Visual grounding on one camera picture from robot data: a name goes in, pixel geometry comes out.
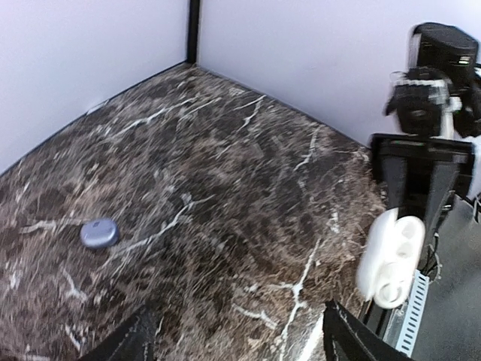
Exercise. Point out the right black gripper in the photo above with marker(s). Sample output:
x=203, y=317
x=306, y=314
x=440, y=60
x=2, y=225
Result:
x=413, y=164

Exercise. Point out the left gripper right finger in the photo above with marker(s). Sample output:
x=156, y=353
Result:
x=347, y=338

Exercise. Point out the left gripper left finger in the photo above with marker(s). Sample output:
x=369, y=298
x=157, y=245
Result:
x=132, y=340

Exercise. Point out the white earbud charging case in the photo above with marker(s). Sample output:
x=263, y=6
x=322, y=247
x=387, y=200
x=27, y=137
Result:
x=392, y=251

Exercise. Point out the purple grey earbud case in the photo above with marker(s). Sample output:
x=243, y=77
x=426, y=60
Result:
x=99, y=233

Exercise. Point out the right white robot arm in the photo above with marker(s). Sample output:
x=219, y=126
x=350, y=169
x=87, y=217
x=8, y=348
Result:
x=454, y=52

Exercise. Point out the black front rail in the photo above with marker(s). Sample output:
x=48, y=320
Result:
x=394, y=327

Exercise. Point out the white slotted cable duct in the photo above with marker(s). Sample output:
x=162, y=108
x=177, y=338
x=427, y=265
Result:
x=413, y=314

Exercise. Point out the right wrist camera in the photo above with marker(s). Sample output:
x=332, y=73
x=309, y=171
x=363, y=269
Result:
x=423, y=103

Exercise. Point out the right black frame post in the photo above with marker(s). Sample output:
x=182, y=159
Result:
x=192, y=31

